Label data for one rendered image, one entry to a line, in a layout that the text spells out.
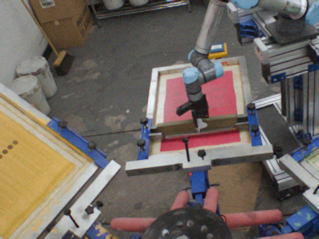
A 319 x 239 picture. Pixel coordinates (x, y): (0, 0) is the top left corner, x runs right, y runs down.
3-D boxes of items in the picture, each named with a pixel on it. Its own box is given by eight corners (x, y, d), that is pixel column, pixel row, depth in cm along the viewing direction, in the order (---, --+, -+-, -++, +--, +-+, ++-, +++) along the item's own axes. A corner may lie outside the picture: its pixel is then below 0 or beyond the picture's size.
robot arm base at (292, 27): (298, 18, 221) (298, 2, 215) (311, 30, 210) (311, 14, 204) (272, 25, 220) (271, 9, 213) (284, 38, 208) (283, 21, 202)
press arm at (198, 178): (193, 169, 187) (191, 162, 184) (205, 167, 186) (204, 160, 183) (193, 200, 174) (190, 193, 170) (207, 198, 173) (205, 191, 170)
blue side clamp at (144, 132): (146, 127, 222) (142, 117, 217) (154, 126, 221) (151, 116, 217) (140, 168, 199) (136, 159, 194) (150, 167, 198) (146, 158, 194)
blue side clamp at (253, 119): (247, 114, 217) (245, 104, 212) (256, 112, 216) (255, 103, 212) (253, 155, 194) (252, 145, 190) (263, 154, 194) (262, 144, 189)
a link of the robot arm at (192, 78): (202, 71, 180) (185, 78, 178) (206, 89, 188) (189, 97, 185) (195, 63, 186) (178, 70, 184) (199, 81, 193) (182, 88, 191)
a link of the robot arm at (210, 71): (212, 54, 193) (192, 63, 190) (224, 65, 185) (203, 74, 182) (215, 67, 198) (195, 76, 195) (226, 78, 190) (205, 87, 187)
